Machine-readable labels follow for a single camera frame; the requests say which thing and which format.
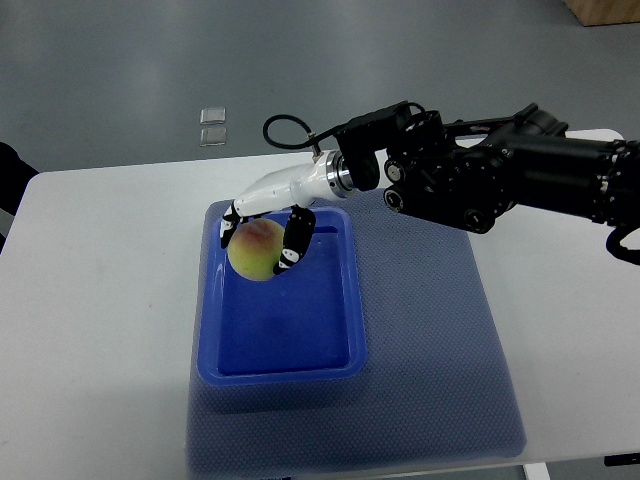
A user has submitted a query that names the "green red peach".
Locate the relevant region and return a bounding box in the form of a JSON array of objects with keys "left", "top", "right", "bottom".
[{"left": 227, "top": 218, "right": 285, "bottom": 282}]

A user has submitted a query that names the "black cable loop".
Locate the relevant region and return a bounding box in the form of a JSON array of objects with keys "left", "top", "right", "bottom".
[{"left": 262, "top": 114, "right": 351, "bottom": 164}]

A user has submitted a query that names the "wooden box corner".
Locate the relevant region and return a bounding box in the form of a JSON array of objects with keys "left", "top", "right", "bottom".
[{"left": 564, "top": 0, "right": 639, "bottom": 27}]

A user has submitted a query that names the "dark object at left edge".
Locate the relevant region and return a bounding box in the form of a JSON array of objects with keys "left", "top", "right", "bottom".
[{"left": 0, "top": 141, "right": 41, "bottom": 254}]

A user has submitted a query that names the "upper metal floor plate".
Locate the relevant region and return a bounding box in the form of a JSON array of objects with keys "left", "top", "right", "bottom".
[{"left": 200, "top": 107, "right": 226, "bottom": 125}]

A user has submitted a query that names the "metal floor plate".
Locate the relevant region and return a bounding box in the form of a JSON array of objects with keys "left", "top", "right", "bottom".
[
  {"left": 200, "top": 126, "right": 227, "bottom": 147},
  {"left": 200, "top": 107, "right": 226, "bottom": 125}
]

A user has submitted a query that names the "blue plastic tray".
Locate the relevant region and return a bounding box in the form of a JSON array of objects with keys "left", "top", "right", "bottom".
[{"left": 195, "top": 207, "right": 367, "bottom": 387}]

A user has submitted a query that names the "grey blue textured mat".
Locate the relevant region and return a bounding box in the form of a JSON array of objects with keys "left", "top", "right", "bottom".
[{"left": 186, "top": 191, "right": 526, "bottom": 479}]

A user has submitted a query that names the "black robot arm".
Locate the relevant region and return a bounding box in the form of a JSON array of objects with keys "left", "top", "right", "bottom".
[{"left": 331, "top": 102, "right": 639, "bottom": 265}]

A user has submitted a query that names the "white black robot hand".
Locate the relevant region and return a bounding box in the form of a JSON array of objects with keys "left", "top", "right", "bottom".
[{"left": 220, "top": 153, "right": 350, "bottom": 276}]

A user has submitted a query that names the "lower metal floor plate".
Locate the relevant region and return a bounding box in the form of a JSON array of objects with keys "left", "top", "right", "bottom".
[{"left": 200, "top": 126, "right": 227, "bottom": 147}]

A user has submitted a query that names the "white table leg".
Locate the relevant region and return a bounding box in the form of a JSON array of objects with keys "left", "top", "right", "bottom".
[{"left": 523, "top": 462, "right": 551, "bottom": 480}]

